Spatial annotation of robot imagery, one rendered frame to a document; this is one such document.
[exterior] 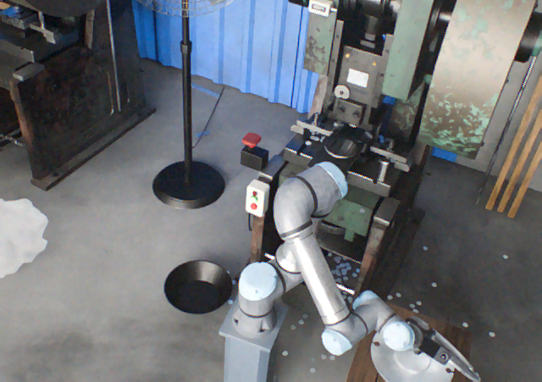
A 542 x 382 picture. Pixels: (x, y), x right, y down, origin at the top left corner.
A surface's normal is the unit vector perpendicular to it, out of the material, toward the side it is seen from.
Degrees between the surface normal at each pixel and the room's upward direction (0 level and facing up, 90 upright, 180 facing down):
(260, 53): 90
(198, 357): 0
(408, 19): 90
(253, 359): 90
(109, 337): 0
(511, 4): 58
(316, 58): 90
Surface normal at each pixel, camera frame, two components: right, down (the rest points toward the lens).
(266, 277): -0.03, -0.71
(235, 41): -0.45, 0.55
